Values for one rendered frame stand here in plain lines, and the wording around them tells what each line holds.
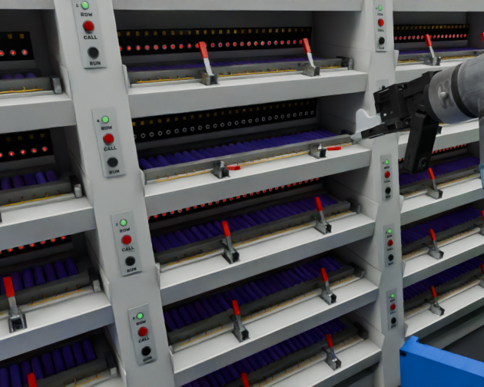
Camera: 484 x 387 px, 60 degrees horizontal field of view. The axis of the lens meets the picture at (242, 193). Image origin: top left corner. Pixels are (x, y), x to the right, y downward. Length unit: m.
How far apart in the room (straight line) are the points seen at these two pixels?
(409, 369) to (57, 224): 0.94
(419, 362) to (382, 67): 0.76
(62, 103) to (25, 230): 0.23
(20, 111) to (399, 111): 0.64
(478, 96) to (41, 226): 0.73
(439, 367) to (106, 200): 0.89
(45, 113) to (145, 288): 0.37
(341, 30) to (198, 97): 0.49
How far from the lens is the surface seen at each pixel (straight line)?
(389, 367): 1.40
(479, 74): 0.71
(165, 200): 0.85
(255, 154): 0.98
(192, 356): 1.00
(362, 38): 1.15
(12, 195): 0.86
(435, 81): 0.76
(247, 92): 0.92
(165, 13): 1.08
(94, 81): 0.80
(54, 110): 0.80
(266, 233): 1.05
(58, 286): 0.91
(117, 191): 0.81
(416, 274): 1.37
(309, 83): 1.01
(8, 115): 0.79
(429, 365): 1.24
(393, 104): 0.82
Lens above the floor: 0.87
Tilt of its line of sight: 12 degrees down
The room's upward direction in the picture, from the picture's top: 7 degrees counter-clockwise
